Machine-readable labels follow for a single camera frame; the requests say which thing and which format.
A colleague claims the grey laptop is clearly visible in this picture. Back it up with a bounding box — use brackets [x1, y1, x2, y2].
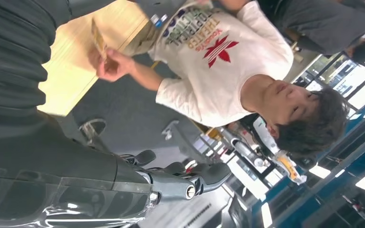
[134, 0, 187, 29]

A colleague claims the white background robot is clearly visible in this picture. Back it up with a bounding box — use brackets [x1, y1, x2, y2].
[252, 116, 308, 186]

